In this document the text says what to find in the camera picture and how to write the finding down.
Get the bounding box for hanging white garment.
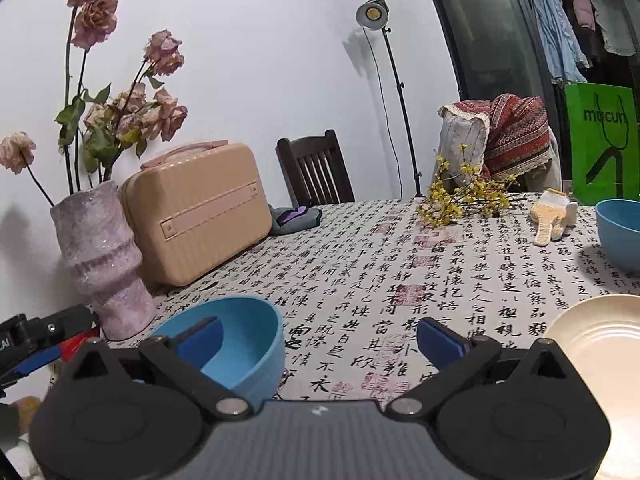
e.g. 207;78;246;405
590;0;640;56

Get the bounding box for hanging pink garment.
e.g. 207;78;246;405
569;0;596;31

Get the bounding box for dark sliding glass door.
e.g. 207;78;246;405
420;0;640;186

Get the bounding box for hanging light blue shirt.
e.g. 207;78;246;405
529;0;591;86

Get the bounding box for red patterned blanket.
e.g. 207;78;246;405
442;93;553;181

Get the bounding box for dried pink roses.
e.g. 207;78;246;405
0;0;190;207

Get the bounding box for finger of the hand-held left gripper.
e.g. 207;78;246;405
12;347;68;378
27;306;99;351

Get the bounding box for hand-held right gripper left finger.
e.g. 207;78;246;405
62;316;253;420

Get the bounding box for blue bowl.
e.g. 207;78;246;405
147;296;285;406
595;199;640;276

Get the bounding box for black studio light stand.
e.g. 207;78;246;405
356;0;426;198

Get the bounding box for pink ribbed suitcase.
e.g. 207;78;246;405
118;140;273;288

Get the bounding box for green paper bag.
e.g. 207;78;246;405
565;81;640;206

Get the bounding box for grey and purple pouch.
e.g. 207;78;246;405
268;204;323;236

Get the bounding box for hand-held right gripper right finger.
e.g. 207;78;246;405
387;316;576;421

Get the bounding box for yellow flower branch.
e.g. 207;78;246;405
415;144;531;226

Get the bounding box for dark wooden chair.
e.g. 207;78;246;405
276;130;356;207

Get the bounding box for cream round plate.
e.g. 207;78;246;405
542;295;640;480

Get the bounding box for black lamp cable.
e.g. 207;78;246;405
362;27;403;198

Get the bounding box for grey lace-trimmed cloth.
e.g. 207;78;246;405
432;105;492;196

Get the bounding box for pale purple textured vase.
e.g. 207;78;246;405
50;180;157;341

